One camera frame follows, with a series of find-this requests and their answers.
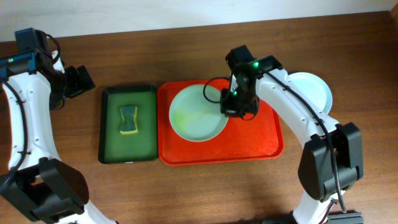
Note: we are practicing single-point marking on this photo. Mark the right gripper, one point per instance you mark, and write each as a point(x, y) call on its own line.
point(236, 109)

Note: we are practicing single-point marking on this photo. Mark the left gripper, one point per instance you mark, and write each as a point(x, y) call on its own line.
point(78, 80)

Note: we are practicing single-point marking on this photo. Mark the mint green round plate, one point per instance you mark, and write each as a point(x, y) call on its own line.
point(194, 113)

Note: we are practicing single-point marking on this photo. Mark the light blue round plate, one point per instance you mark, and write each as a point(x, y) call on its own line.
point(313, 87)

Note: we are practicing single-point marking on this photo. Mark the white round plate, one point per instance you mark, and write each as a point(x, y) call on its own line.
point(328, 104)

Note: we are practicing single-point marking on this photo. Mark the green yellow sponge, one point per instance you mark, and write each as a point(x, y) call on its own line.
point(129, 120)

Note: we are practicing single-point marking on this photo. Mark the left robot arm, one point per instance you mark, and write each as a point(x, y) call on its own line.
point(38, 184)

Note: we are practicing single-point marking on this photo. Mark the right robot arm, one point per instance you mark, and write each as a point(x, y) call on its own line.
point(332, 156)

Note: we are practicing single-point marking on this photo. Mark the red plastic tray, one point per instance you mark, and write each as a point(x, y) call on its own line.
point(240, 140)

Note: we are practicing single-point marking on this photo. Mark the dark green plastic tray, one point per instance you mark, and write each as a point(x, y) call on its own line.
point(116, 147)

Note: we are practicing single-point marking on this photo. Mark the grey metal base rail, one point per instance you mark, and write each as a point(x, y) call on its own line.
point(346, 218)

